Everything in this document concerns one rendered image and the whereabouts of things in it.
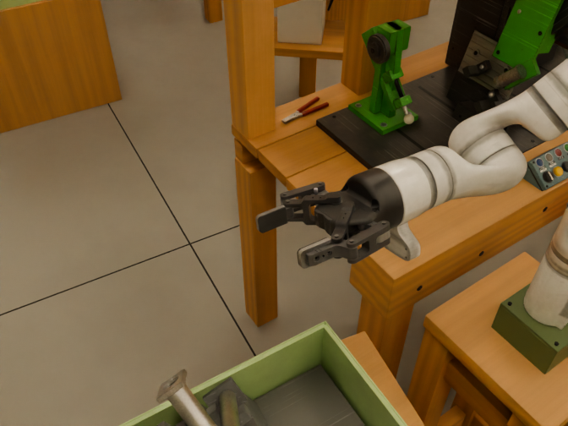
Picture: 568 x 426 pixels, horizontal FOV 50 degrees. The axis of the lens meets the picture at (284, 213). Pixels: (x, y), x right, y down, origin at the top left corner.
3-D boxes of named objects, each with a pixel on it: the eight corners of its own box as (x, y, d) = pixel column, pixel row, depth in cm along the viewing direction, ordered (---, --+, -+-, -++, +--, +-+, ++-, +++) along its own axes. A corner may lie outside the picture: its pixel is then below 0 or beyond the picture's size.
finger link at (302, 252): (326, 237, 65) (296, 249, 63) (330, 239, 64) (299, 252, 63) (328, 253, 66) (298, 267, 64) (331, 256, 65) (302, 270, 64)
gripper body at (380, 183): (364, 155, 74) (299, 181, 71) (411, 179, 68) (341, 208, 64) (367, 209, 78) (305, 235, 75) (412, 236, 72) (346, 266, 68)
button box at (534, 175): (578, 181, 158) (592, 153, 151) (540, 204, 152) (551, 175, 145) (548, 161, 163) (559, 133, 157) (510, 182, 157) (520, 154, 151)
